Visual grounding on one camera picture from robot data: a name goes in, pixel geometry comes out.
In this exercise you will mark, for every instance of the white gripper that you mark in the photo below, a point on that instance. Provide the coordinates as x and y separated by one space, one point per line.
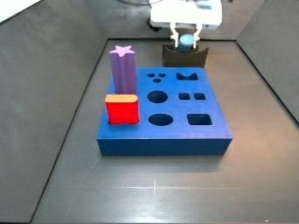
184 14

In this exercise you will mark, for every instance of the light blue oval cylinder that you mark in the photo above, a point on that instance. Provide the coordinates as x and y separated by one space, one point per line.
185 43

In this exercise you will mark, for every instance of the dark curved cradle fixture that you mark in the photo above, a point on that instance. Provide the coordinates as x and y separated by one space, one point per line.
189 59

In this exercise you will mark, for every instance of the purple star prism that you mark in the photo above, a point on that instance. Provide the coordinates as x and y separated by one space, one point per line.
123 64

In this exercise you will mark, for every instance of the blue shape sorter block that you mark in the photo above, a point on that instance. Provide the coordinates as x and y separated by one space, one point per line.
180 118

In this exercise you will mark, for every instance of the red block with orange top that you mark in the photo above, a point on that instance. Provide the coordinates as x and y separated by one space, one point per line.
121 109

